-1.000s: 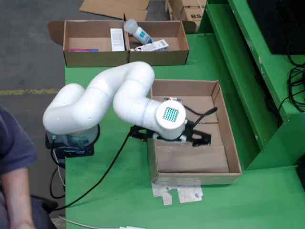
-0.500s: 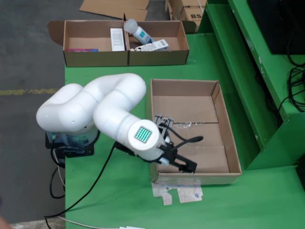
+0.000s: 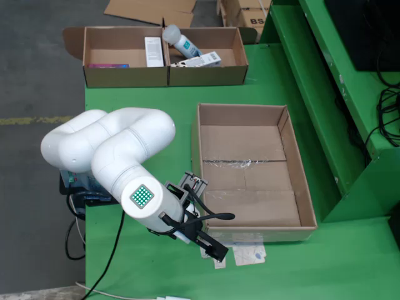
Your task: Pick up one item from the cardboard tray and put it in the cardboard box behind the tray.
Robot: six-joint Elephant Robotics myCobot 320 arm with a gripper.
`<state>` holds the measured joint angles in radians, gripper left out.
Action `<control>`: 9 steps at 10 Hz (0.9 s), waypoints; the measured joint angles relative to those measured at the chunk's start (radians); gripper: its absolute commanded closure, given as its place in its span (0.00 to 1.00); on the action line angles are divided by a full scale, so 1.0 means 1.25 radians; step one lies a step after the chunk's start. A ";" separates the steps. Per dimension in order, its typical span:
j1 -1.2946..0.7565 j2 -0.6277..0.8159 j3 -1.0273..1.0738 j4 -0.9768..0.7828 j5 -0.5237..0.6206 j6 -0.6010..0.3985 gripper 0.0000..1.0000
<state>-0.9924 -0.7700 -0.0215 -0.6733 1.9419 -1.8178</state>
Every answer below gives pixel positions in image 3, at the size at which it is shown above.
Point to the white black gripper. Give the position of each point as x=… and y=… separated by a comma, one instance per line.
x=187, y=229

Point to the red carton box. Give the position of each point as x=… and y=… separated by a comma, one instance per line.
x=107, y=66

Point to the grey robot base box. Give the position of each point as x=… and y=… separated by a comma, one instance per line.
x=73, y=178

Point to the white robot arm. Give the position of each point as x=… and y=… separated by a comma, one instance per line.
x=109, y=150

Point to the shallow cardboard tray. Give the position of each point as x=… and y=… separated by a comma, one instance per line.
x=250, y=206

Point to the divided cardboard box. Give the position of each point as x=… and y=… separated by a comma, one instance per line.
x=200, y=75

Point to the cardboard box BS print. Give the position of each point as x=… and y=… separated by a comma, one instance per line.
x=253, y=20

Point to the small open cardboard box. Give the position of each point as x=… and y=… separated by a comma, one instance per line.
x=229, y=12

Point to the flat cardboard sheet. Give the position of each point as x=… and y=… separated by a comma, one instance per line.
x=150, y=9

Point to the white adapter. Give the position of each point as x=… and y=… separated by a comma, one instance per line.
x=173, y=298

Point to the green metal shelf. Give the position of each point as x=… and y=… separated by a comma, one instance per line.
x=312, y=93

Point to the white barcode carton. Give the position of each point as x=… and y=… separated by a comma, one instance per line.
x=203, y=59

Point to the slim white carton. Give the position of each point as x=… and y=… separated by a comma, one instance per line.
x=153, y=50

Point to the white plastic bottle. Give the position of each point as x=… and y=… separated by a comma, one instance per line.
x=178, y=39

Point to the black monitor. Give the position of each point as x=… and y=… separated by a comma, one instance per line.
x=375, y=31

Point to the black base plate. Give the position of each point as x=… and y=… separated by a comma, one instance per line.
x=93, y=200

